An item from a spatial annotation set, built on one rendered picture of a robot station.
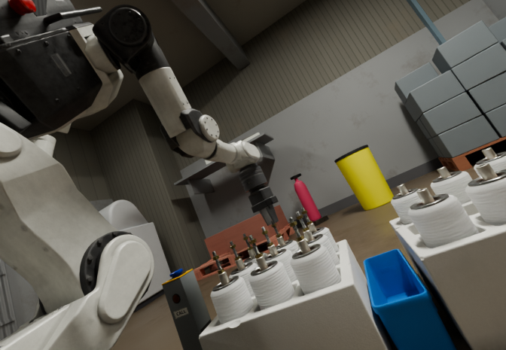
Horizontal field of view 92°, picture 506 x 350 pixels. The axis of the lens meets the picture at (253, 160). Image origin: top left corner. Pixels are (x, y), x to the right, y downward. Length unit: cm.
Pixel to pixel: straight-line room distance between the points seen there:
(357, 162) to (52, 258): 229
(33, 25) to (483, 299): 98
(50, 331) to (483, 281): 69
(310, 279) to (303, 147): 298
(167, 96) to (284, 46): 346
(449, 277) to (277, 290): 34
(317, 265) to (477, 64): 250
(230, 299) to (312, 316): 20
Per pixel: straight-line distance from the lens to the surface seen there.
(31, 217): 53
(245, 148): 83
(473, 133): 277
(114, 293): 50
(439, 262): 60
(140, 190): 418
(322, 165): 346
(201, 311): 86
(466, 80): 283
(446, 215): 62
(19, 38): 65
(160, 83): 68
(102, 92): 73
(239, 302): 70
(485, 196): 65
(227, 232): 282
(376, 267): 89
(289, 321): 63
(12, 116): 60
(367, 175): 249
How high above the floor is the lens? 38
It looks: 12 degrees up
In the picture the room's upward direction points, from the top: 25 degrees counter-clockwise
